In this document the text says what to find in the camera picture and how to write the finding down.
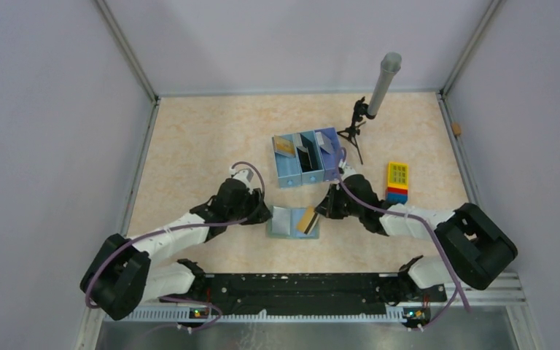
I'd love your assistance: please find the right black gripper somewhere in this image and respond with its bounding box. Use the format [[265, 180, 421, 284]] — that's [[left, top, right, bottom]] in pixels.
[[315, 184, 363, 219]]

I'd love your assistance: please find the gold credit card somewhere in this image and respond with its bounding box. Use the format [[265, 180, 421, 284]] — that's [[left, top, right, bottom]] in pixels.
[[295, 206, 319, 235], [272, 136, 295, 158]]

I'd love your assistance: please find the green leather card holder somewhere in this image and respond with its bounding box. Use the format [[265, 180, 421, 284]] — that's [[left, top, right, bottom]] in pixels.
[[266, 206, 320, 240]]

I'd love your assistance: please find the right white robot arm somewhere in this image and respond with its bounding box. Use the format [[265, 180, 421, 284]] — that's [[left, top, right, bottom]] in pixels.
[[315, 166, 518, 300]]

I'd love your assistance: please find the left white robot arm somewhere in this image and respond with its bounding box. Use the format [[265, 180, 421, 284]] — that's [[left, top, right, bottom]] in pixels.
[[79, 161, 271, 320]]

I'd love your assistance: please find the middle blue card tray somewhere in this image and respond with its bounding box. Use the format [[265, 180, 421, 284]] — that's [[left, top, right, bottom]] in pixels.
[[292, 131, 324, 184]]

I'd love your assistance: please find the black credit card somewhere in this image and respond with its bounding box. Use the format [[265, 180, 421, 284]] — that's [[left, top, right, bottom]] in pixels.
[[297, 146, 319, 173]]

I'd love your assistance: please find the purple card tray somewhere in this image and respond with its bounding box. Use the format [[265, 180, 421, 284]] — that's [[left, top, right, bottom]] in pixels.
[[314, 127, 341, 182]]

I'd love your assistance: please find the light blue card tray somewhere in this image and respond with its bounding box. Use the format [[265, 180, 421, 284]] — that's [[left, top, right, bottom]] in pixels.
[[273, 135, 303, 189]]

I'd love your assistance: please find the coloured toy brick block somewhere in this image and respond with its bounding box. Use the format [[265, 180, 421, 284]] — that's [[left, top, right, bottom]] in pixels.
[[385, 162, 409, 204]]

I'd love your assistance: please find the grey cylinder on tripod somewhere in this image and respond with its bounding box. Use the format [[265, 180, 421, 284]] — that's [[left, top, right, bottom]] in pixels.
[[367, 52, 402, 120]]

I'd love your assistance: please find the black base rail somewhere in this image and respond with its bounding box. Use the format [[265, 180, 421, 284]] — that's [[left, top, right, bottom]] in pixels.
[[159, 273, 448, 320]]

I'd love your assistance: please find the small brown wall piece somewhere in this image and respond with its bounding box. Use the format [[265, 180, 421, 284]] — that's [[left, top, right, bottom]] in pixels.
[[451, 122, 462, 137]]

